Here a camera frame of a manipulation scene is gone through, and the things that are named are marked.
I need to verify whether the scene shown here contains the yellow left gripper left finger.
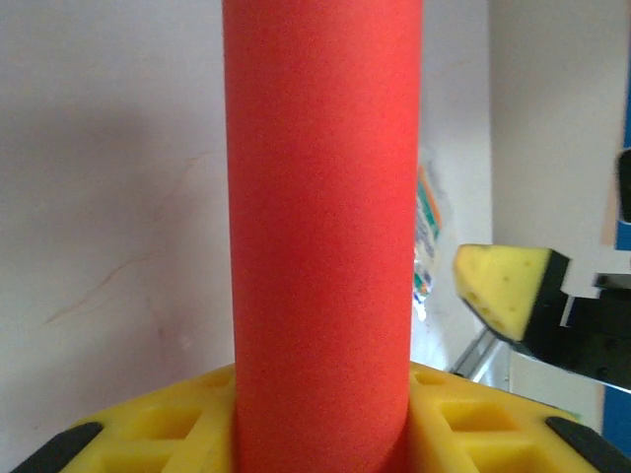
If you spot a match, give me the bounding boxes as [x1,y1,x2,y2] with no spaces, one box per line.
[9,365,239,473]

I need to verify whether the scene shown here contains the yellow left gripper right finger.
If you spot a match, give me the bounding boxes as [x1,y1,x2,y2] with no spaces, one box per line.
[407,362,630,473]

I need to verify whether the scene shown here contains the red cloth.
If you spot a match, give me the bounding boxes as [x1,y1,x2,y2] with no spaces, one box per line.
[220,0,426,473]

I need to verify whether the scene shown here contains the colourful snack packet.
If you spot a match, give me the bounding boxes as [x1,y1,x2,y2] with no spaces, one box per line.
[412,162,445,319]

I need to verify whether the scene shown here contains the aluminium side rail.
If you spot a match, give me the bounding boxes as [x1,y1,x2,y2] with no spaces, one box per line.
[448,328,500,380]

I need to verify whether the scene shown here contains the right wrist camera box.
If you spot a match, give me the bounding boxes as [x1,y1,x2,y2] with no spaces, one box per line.
[615,147,631,223]

